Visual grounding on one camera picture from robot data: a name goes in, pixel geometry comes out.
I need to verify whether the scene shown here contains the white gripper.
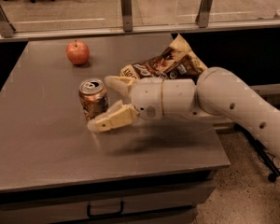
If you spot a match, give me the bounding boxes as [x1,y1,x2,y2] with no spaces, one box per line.
[87,76,163,133]

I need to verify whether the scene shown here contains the orange soda can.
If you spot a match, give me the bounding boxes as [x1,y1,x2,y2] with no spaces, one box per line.
[78,77,108,120]

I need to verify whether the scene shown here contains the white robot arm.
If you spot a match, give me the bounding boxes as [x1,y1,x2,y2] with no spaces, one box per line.
[87,67,280,160]

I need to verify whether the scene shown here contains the red apple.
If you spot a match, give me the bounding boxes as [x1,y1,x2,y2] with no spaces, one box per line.
[65,40,90,65]

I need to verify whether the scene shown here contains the brown chip bag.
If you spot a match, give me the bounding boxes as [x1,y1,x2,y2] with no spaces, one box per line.
[120,35,207,80]

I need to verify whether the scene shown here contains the grey drawer cabinet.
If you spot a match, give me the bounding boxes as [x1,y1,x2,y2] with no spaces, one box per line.
[0,168,218,224]

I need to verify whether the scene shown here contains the black wheeled stand leg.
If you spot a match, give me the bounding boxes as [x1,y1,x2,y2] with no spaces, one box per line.
[234,124,280,183]

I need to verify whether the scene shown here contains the middle metal bracket post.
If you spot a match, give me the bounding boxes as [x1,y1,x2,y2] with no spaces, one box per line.
[120,0,133,32]

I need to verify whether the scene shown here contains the metal bracket post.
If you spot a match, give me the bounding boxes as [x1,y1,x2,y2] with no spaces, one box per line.
[120,0,133,32]
[0,5,16,38]
[196,0,213,28]

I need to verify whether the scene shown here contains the right metal bracket post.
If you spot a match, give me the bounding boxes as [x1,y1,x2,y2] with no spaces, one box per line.
[196,0,213,28]

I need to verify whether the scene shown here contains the black drawer handle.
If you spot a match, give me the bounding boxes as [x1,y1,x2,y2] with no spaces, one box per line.
[87,201,124,219]

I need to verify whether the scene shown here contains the left metal bracket post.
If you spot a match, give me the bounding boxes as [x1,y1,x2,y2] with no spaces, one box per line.
[0,5,16,38]

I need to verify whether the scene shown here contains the black floor cable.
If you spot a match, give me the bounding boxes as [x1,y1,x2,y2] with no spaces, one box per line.
[258,143,280,171]

